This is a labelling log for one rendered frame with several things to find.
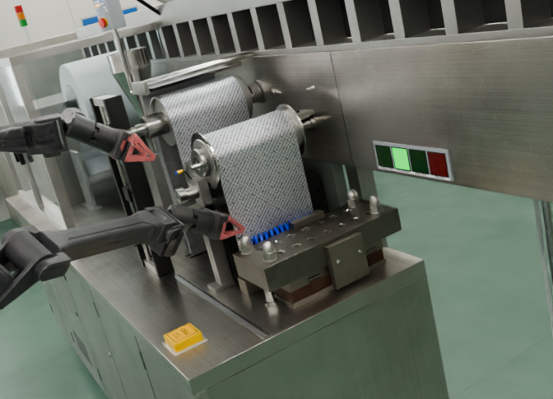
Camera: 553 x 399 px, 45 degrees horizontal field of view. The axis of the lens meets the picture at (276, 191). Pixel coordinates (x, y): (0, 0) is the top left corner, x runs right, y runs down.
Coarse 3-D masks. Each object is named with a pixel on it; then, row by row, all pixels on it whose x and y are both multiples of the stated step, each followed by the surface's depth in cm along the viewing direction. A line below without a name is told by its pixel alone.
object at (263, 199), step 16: (288, 160) 173; (240, 176) 166; (256, 176) 169; (272, 176) 171; (288, 176) 173; (304, 176) 176; (224, 192) 165; (240, 192) 167; (256, 192) 169; (272, 192) 172; (288, 192) 174; (304, 192) 177; (240, 208) 168; (256, 208) 170; (272, 208) 172; (288, 208) 175; (304, 208) 177; (256, 224) 171; (272, 224) 173
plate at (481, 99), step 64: (192, 64) 238; (256, 64) 198; (320, 64) 169; (384, 64) 147; (448, 64) 131; (512, 64) 118; (320, 128) 179; (384, 128) 155; (448, 128) 137; (512, 128) 123; (512, 192) 128
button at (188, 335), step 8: (184, 328) 155; (192, 328) 154; (168, 336) 153; (176, 336) 152; (184, 336) 151; (192, 336) 151; (200, 336) 152; (168, 344) 154; (176, 344) 149; (184, 344) 150; (192, 344) 151; (176, 352) 150
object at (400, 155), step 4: (392, 148) 154; (396, 148) 153; (396, 152) 154; (400, 152) 152; (404, 152) 151; (396, 156) 154; (400, 156) 153; (404, 156) 151; (396, 160) 155; (400, 160) 153; (404, 160) 152; (396, 164) 155; (400, 164) 154; (404, 164) 152; (408, 164) 151; (400, 168) 154; (404, 168) 153; (408, 168) 152
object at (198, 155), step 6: (192, 150) 167; (198, 150) 165; (192, 156) 168; (198, 156) 164; (204, 156) 164; (192, 162) 170; (198, 162) 166; (204, 162) 164; (204, 168) 164; (210, 168) 165; (198, 174) 169; (204, 174) 166; (210, 174) 168
